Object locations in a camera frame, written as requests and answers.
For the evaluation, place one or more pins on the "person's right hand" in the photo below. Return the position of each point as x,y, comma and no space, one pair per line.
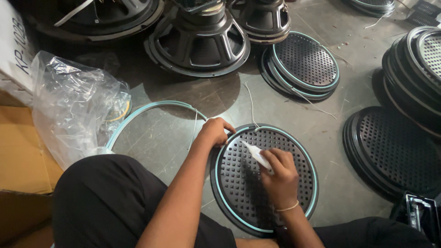
281,177

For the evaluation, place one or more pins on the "person's left hand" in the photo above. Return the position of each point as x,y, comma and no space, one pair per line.
214,131

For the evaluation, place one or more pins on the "person's right fingers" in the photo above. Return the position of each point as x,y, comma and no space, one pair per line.
274,160

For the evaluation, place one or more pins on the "person's left fingers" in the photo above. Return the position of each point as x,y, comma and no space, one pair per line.
225,132

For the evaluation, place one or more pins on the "white glue tube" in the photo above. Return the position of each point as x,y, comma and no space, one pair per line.
256,155

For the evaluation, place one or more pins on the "black grille with teal trim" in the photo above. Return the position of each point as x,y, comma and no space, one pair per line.
241,186

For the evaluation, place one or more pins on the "white backing strip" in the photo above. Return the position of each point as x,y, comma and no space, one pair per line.
252,106
311,102
375,22
194,129

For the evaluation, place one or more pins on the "black speaker driver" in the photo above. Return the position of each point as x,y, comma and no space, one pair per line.
199,44
263,19
100,17

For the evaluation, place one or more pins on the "stack of teal trimmed grilles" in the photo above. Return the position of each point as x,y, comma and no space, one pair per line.
303,65

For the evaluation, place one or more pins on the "low stack of black grilles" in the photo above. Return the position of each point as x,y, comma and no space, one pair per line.
392,155

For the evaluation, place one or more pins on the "person's black shorts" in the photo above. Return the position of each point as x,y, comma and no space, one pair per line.
113,203

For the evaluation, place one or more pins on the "clear plastic bag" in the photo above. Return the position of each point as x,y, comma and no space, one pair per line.
74,103

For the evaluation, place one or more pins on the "black chrome terminal plate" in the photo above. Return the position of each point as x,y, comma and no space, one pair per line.
418,215

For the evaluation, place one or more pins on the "tall stack of black grilles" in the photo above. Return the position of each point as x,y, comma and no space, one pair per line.
417,75

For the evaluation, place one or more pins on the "brown cardboard box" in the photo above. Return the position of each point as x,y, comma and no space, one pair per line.
22,162

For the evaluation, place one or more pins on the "black ribbed plastic part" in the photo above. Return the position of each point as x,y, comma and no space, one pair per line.
423,13

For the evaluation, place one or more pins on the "white printed carton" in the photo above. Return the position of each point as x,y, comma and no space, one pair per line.
13,48

